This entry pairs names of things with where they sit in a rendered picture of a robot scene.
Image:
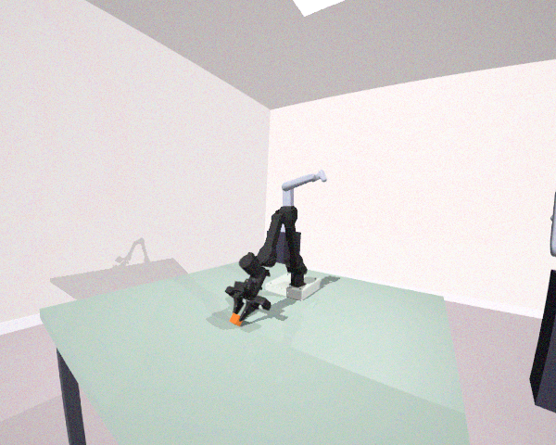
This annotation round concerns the orange block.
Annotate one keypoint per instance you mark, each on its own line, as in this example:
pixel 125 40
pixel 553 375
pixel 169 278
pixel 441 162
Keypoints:
pixel 235 319

